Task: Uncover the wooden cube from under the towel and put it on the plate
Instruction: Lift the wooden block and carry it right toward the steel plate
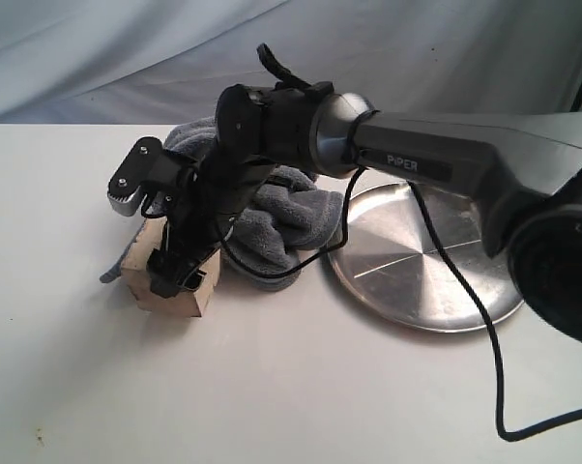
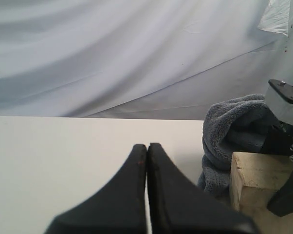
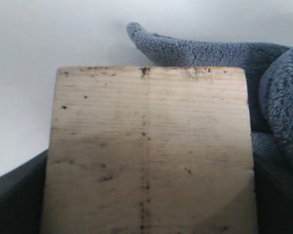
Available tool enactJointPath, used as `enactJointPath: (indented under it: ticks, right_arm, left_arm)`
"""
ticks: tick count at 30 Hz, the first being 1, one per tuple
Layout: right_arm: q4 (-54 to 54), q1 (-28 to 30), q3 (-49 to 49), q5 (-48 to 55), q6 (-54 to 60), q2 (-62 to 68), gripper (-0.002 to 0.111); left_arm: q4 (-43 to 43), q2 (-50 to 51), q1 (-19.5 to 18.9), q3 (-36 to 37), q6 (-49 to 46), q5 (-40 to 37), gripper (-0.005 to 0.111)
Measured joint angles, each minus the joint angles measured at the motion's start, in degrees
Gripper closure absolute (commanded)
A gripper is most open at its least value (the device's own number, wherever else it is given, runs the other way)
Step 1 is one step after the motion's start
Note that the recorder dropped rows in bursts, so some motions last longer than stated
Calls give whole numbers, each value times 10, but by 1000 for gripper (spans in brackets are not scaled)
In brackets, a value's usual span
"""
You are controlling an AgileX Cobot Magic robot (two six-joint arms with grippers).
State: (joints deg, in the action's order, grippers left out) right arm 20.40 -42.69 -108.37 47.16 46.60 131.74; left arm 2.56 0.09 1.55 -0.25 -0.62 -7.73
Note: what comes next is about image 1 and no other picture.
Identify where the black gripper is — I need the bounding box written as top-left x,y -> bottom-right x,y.
146,154 -> 275,297

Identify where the wooden cube block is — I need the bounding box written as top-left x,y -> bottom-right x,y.
120,218 -> 220,318

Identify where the grey fluffy towel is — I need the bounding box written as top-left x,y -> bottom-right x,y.
99,115 -> 345,294

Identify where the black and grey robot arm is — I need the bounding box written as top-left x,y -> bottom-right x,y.
148,84 -> 582,343

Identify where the round stainless steel plate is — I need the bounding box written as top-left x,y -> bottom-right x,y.
329,183 -> 522,334

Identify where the grey backdrop cloth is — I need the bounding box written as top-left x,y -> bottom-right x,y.
0,1 -> 582,124

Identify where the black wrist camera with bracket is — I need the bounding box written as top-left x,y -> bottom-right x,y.
107,136 -> 200,218

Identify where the black cable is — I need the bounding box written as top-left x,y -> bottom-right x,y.
138,43 -> 582,444

